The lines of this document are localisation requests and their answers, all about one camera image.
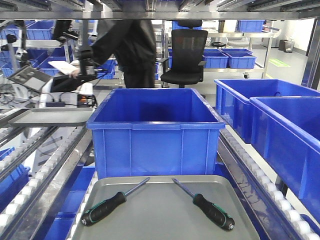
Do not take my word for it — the green black screwdriver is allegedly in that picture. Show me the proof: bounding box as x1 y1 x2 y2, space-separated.
172 177 235 231
81 177 151 227

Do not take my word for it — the grey metal tray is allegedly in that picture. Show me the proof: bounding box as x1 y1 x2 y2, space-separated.
68 175 259 240

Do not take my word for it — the empty grey tray left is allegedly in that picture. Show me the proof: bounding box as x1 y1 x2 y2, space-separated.
8 107 95 127

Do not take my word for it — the blue bin on roller rack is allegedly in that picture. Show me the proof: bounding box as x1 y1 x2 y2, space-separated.
86 88 225 179

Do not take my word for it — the black office chair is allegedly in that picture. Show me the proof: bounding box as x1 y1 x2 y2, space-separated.
160 19 208 88

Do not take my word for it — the blue bin right rear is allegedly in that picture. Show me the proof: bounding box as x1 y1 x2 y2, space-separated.
214 79 320 144

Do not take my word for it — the person in black clothes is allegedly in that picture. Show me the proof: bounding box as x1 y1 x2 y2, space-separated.
90 19 157 89

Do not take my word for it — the blue bin right front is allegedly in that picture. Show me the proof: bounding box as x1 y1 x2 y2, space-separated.
249 96 320 221

